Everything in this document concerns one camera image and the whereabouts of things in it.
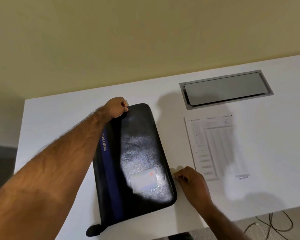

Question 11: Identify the white card label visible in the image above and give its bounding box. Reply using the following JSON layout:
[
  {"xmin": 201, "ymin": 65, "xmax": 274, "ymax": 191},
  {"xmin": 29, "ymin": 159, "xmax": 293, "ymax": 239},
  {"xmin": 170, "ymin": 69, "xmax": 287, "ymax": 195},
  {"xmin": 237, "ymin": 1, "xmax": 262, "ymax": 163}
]
[{"xmin": 128, "ymin": 170, "xmax": 158, "ymax": 194}]

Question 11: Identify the grey metal desk cable hatch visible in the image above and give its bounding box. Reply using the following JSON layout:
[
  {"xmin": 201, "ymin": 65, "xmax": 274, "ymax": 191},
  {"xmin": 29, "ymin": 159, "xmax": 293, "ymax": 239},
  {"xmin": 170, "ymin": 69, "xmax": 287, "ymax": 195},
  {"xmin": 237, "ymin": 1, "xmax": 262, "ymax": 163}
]
[{"xmin": 179, "ymin": 69, "xmax": 275, "ymax": 111}]

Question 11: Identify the person's right forearm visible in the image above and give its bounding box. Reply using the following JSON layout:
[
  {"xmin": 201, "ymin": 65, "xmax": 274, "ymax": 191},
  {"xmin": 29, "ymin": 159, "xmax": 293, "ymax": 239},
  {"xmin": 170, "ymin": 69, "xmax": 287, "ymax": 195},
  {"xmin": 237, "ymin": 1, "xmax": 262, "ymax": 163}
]
[{"xmin": 195, "ymin": 201, "xmax": 252, "ymax": 240}]

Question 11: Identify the black zip portfolio case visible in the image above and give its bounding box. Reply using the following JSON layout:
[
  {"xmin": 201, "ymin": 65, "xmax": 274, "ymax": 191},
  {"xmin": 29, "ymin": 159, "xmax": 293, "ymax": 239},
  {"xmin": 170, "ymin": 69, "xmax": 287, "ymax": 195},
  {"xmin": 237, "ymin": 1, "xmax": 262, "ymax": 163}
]
[{"xmin": 86, "ymin": 103, "xmax": 178, "ymax": 237}]

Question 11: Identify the black cable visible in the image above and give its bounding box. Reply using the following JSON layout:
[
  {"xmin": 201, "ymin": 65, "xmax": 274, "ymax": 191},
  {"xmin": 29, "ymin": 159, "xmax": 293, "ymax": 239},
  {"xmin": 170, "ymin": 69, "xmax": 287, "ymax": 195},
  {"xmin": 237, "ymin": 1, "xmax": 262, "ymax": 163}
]
[
  {"xmin": 255, "ymin": 210, "xmax": 294, "ymax": 233},
  {"xmin": 244, "ymin": 222, "xmax": 260, "ymax": 236}
]

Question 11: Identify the white printed paper sheet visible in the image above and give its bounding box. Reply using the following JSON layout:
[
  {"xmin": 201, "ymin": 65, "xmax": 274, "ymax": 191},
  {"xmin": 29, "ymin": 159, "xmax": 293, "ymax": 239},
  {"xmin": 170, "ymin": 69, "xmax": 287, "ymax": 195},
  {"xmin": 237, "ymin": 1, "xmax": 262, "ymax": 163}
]
[{"xmin": 184, "ymin": 113, "xmax": 252, "ymax": 181}]

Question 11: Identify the person's left hand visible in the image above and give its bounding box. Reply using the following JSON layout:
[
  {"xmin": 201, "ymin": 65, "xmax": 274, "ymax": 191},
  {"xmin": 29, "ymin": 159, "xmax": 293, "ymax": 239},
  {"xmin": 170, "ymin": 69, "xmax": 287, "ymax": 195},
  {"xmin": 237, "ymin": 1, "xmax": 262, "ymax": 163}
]
[{"xmin": 103, "ymin": 97, "xmax": 129, "ymax": 120}]

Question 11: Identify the person's left forearm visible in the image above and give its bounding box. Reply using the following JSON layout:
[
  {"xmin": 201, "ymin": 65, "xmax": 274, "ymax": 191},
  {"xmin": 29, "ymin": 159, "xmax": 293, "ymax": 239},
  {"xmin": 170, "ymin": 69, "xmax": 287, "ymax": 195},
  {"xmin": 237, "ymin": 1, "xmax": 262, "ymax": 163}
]
[{"xmin": 0, "ymin": 104, "xmax": 113, "ymax": 240}]

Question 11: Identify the person's right hand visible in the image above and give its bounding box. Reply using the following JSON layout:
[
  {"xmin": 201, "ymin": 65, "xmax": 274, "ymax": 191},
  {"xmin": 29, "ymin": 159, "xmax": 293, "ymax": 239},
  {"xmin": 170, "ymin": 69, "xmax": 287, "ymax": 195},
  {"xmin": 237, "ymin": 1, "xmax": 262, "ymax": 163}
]
[{"xmin": 173, "ymin": 166, "xmax": 214, "ymax": 209}]

